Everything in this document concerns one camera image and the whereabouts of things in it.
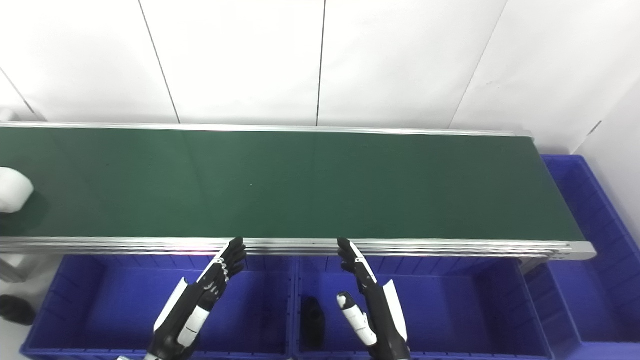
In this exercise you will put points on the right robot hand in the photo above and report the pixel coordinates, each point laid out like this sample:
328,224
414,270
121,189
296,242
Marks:
382,315

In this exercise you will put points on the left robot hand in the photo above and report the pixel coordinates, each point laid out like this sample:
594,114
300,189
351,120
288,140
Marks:
187,310

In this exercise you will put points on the white plastic part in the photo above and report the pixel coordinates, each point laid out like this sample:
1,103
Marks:
14,190

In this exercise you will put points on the blue plastic bin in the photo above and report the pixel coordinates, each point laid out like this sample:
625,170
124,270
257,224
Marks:
120,305
450,310
600,280

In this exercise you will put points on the green conveyor belt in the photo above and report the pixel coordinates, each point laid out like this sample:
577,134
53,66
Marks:
300,185
400,247

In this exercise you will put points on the black plastic part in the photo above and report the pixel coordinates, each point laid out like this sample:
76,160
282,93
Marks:
313,322

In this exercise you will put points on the aluminium conveyor leg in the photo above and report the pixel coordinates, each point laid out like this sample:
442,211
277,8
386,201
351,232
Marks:
15,272

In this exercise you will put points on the black rounded object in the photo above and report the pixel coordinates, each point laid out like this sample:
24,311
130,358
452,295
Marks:
16,310

